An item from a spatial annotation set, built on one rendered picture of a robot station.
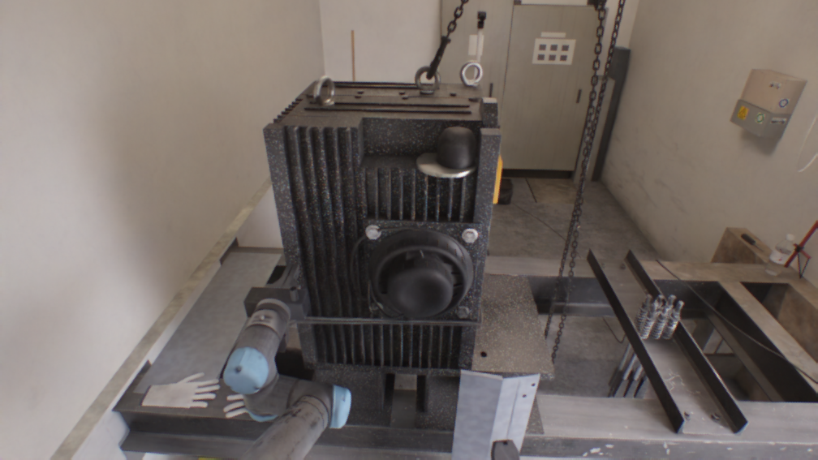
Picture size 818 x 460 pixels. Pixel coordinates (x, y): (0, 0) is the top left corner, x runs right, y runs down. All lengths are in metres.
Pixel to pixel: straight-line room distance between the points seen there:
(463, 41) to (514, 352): 3.04
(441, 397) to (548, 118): 3.19
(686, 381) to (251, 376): 1.46
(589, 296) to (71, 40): 2.29
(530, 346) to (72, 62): 1.59
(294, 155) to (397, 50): 3.31
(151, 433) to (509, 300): 1.39
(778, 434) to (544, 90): 3.11
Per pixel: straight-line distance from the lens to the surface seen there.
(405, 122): 0.94
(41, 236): 1.46
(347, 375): 1.35
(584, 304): 2.33
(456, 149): 0.87
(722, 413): 1.79
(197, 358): 1.76
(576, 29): 4.10
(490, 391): 1.11
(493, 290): 1.54
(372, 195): 0.94
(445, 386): 1.53
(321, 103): 1.01
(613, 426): 1.60
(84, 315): 1.61
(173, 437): 1.91
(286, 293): 0.97
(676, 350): 1.92
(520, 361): 1.33
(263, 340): 0.87
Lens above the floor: 1.90
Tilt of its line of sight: 30 degrees down
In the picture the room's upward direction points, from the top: 1 degrees clockwise
